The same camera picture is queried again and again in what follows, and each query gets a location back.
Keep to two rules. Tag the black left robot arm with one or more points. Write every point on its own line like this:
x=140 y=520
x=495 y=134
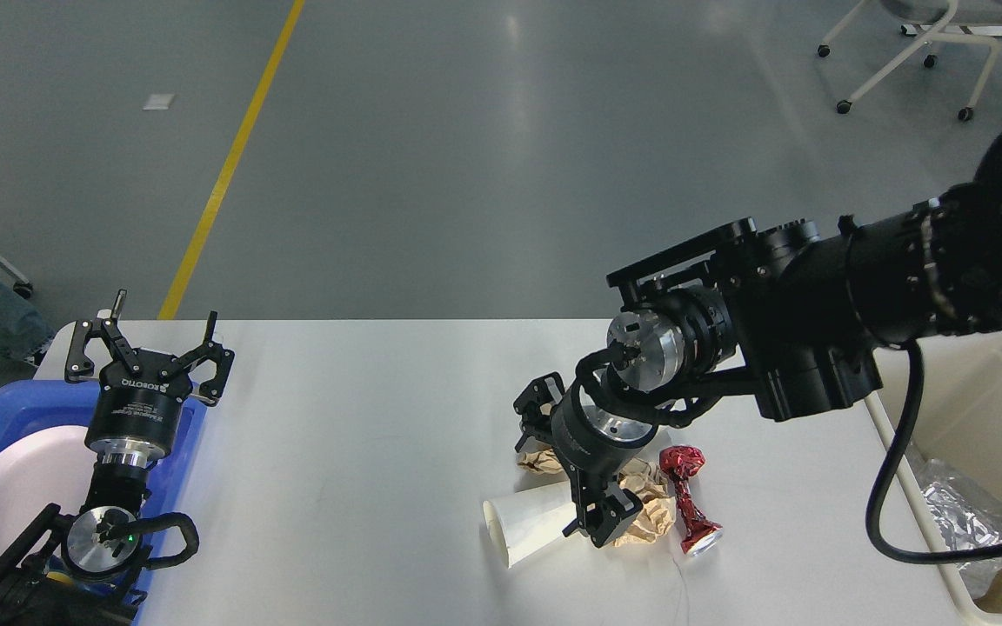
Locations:
x=84 y=568

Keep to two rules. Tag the white rolling chair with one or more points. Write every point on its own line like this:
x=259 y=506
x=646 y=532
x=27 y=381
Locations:
x=936 y=23

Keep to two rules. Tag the white paper cup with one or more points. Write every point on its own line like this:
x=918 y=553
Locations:
x=526 y=522

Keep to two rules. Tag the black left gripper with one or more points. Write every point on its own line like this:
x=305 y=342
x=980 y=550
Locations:
x=137 y=409

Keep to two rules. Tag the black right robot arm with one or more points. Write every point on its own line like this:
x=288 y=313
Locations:
x=783 y=315

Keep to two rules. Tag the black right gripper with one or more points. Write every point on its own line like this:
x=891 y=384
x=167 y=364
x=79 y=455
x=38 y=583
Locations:
x=593 y=445

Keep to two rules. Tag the light brown paper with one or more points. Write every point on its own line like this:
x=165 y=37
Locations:
x=645 y=480

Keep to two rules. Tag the crushed red can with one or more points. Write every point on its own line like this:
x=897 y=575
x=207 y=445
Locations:
x=681 y=463

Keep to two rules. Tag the pink plate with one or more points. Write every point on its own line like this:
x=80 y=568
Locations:
x=50 y=466

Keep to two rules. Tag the blue plastic tray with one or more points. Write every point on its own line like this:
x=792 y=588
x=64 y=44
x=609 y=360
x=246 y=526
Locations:
x=30 y=406

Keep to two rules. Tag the beige plastic bin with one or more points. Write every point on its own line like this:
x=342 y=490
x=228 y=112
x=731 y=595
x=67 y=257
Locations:
x=960 y=422

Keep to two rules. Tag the dark crumpled brown paper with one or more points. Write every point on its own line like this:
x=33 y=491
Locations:
x=544 y=462

